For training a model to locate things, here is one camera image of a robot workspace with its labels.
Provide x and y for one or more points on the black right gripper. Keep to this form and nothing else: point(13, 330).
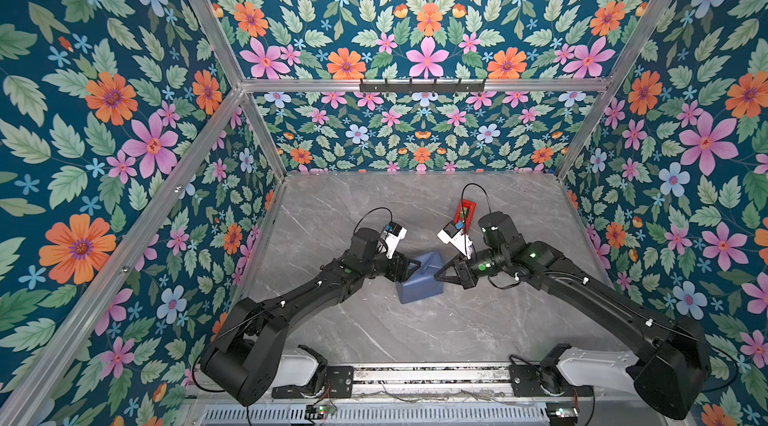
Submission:
point(461, 275)

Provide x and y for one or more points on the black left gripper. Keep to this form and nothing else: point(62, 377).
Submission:
point(404, 272)

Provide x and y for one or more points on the light blue wrapping paper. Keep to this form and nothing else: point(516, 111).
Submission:
point(421, 284)

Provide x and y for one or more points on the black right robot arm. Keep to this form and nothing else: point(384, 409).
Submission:
point(666, 363)

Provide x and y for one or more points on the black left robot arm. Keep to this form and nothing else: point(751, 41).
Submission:
point(245, 358)

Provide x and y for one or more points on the red tape dispenser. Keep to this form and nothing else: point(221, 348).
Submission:
point(464, 215)

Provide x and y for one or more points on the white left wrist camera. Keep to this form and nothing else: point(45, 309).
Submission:
point(393, 234)

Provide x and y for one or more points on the aluminium mounting rail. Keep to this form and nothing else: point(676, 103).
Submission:
point(432, 381)

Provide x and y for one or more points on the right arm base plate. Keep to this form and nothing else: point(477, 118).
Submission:
point(529, 381)

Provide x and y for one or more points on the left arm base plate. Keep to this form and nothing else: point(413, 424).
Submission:
point(334, 381)

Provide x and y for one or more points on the white cable duct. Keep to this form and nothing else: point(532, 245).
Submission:
point(376, 414)

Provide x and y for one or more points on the black hook rail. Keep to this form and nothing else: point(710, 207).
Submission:
point(439, 86)

